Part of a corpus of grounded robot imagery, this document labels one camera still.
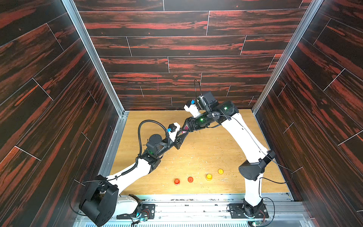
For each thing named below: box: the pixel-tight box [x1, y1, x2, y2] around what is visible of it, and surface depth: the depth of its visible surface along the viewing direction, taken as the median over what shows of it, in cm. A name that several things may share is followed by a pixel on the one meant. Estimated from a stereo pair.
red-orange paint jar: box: [173, 178, 181, 186], surface depth 84 cm
